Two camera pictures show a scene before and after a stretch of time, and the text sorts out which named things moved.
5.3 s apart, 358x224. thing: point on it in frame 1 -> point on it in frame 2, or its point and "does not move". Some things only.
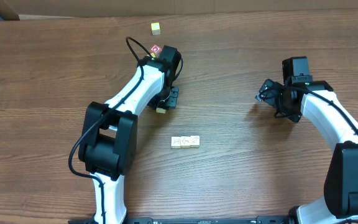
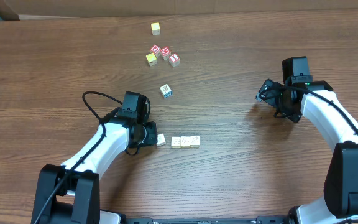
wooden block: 176,142 does not move
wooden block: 185,142 does not move
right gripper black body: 266,92 does not move
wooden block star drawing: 160,110 -> 161,140
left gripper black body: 169,98 -> 151,134
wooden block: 194,141 does not move
